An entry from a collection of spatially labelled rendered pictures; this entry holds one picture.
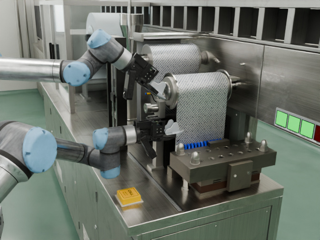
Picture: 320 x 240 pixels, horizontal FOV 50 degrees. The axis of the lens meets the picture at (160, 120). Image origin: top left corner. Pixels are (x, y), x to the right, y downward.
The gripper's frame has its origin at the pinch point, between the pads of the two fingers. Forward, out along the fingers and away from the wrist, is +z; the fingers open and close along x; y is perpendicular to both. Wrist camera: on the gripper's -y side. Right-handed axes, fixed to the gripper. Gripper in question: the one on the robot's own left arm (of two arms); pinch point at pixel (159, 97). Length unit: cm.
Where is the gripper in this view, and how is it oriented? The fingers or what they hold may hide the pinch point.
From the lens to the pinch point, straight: 136.4
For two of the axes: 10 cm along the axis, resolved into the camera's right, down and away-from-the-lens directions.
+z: 6.8, 5.2, 5.1
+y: 6.0, -8.0, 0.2
